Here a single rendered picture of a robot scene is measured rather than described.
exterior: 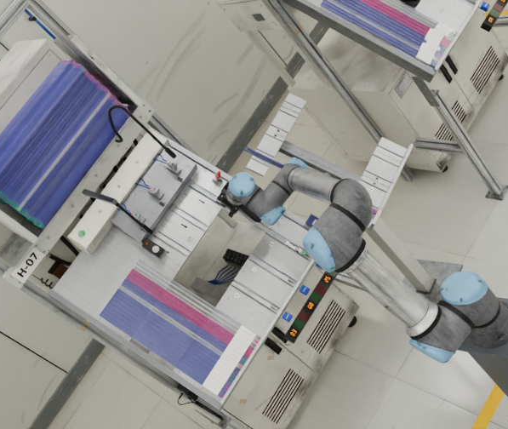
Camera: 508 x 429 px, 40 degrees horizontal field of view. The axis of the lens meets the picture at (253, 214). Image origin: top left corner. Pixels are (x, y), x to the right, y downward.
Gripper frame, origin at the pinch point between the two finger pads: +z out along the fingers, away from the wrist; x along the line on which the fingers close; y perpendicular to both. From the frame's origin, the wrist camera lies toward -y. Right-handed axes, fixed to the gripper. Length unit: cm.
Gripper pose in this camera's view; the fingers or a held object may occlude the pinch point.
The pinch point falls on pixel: (235, 210)
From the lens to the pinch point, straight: 251.2
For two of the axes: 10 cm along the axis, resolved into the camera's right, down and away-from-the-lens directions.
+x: -5.4, 8.0, -2.5
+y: -8.3, -5.6, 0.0
